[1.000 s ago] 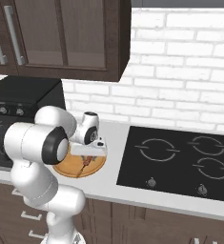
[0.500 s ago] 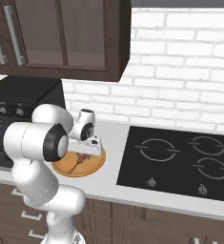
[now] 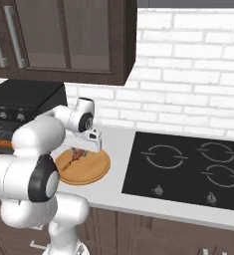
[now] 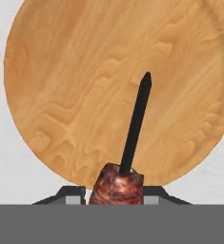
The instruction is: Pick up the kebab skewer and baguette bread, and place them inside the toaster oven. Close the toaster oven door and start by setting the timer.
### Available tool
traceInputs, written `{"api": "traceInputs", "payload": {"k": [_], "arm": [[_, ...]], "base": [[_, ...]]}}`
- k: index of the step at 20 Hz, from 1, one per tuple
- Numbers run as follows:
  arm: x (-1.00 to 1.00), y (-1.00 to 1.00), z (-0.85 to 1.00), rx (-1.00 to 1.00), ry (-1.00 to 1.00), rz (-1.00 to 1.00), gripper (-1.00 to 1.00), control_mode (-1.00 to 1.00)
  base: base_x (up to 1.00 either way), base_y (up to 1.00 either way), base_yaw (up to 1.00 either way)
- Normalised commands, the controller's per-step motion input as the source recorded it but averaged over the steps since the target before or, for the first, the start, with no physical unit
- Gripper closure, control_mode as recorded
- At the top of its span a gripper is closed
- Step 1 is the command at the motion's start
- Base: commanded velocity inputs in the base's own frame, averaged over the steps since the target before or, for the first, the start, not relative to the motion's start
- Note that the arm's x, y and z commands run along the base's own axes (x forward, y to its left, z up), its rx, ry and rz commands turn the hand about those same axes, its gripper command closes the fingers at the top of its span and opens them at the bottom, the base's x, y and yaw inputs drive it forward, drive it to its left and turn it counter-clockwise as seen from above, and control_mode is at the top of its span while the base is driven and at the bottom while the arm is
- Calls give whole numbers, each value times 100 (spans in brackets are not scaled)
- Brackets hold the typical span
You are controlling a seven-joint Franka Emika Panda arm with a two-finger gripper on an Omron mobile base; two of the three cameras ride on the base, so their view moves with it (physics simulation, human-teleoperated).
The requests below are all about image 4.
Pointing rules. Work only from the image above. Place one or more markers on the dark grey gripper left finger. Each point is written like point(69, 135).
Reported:
point(71, 193)

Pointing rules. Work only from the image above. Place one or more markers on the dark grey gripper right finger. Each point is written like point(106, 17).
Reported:
point(154, 194)

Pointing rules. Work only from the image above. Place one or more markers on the round wooden plate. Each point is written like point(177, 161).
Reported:
point(85, 82)

